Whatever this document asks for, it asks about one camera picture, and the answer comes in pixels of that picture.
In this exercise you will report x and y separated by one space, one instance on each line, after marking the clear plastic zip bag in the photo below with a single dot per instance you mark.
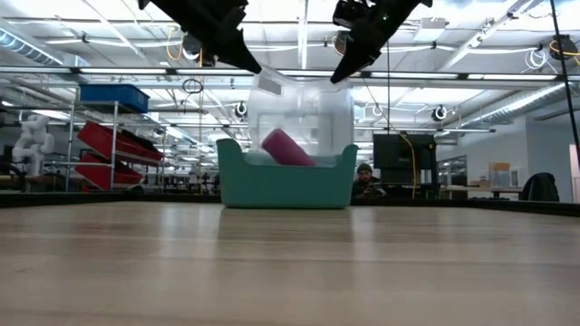
312 113

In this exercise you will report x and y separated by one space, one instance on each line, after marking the blue plastic storage bin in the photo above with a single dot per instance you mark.
113 97

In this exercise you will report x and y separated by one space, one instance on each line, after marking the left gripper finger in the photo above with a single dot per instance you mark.
240 54

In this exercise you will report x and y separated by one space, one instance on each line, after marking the black flat monitor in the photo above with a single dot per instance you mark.
394 158

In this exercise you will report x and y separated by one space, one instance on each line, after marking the black office chair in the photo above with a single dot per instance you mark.
539 188

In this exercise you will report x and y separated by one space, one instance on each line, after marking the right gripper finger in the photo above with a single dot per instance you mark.
353 63

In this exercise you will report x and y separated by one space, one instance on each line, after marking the red plastic storage bin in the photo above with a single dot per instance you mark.
104 138
97 174

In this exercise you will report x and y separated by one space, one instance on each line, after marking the black aluminium table frame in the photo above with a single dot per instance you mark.
113 198

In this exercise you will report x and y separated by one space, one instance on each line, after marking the thin black pole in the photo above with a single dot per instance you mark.
567 95

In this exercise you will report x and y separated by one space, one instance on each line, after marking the person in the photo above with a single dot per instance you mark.
367 183

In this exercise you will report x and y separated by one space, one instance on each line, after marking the grey metal shelf rack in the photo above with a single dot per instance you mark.
70 131

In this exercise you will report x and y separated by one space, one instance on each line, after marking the white robot figure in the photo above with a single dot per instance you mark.
34 140

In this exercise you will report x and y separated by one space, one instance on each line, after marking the pink elastic bandage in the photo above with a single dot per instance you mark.
287 149

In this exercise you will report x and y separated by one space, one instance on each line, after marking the teal plastic bin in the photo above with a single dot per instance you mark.
285 185

